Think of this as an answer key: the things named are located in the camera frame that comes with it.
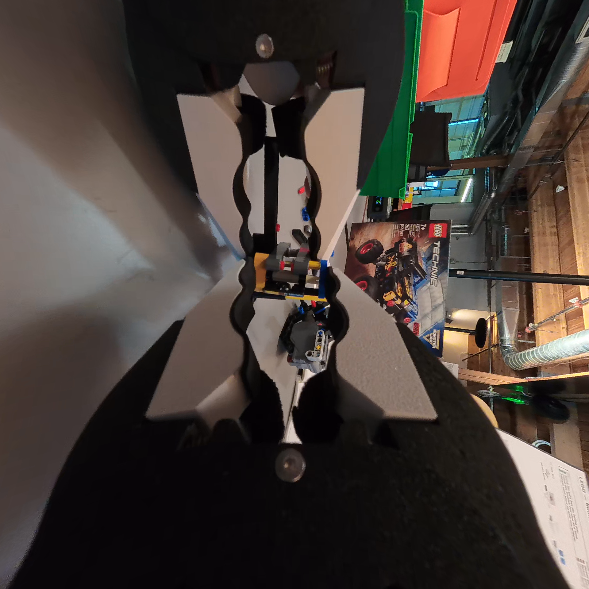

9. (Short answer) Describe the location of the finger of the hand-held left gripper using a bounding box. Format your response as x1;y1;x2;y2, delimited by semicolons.
271;87;366;258
176;89;268;260

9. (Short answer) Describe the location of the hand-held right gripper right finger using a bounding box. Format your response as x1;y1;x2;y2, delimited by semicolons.
323;266;439;441

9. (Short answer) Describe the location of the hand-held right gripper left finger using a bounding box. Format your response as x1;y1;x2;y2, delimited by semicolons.
145;259;257;432

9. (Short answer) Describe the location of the black yellow lego assembly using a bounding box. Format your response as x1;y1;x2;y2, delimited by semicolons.
252;136;329;304

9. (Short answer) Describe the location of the grey black lego chassis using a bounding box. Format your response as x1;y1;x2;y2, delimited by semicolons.
280;301;333;374

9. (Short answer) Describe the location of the pile of loose lego pieces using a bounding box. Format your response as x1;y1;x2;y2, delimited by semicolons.
290;175;318;242

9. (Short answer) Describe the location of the printed toy set box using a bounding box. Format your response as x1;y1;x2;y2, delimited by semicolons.
344;220;454;359

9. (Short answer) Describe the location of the green plastic bin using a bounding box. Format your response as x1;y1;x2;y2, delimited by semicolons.
359;0;424;198

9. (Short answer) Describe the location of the orange plastic bin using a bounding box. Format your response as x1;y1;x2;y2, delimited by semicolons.
415;0;518;103

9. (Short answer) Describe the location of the white task sheet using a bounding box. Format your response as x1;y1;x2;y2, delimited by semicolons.
499;430;589;581

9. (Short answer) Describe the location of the silver ventilation duct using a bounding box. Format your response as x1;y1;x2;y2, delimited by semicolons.
499;329;589;371

